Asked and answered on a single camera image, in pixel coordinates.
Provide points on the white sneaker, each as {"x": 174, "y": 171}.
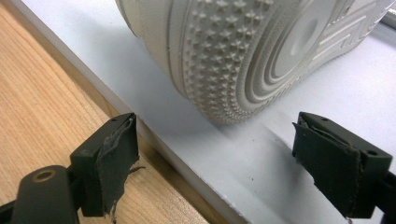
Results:
{"x": 233, "y": 62}

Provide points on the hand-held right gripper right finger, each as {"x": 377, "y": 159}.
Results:
{"x": 330, "y": 168}

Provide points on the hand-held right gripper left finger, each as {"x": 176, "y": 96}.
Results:
{"x": 115, "y": 161}

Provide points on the pale grey board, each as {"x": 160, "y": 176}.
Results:
{"x": 218, "y": 161}

